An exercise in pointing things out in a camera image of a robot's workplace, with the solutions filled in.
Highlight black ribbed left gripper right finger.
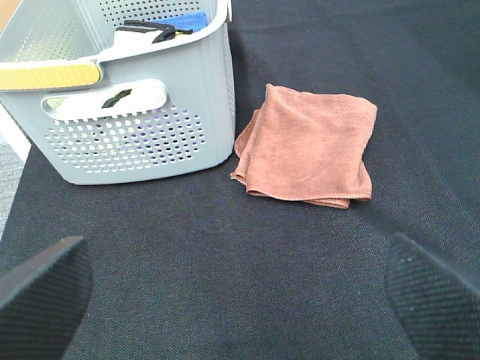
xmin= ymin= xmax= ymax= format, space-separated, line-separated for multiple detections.
xmin=385 ymin=233 xmax=479 ymax=359

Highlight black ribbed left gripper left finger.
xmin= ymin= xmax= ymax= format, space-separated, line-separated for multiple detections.
xmin=1 ymin=236 xmax=92 ymax=359

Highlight brown towel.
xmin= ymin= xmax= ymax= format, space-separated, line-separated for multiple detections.
xmin=230 ymin=84 xmax=378 ymax=209

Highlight grey perforated plastic basket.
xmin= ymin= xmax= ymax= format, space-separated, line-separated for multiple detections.
xmin=1 ymin=1 xmax=236 ymax=185

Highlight white cloth in basket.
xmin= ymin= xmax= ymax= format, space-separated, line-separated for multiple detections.
xmin=112 ymin=28 xmax=164 ymax=50

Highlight blue cloth in basket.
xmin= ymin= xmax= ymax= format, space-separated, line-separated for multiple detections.
xmin=162 ymin=12 xmax=209 ymax=32

